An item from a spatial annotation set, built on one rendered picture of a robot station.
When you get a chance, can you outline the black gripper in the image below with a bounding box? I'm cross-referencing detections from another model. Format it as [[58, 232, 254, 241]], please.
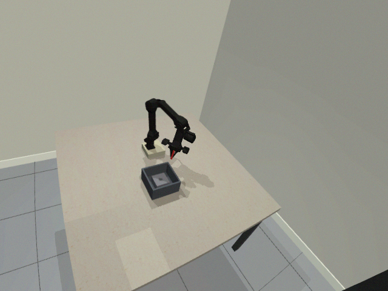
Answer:
[[161, 136, 190, 157]]

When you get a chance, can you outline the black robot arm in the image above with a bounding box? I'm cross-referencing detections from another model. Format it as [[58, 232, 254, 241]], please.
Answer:
[[144, 98, 196, 151]]

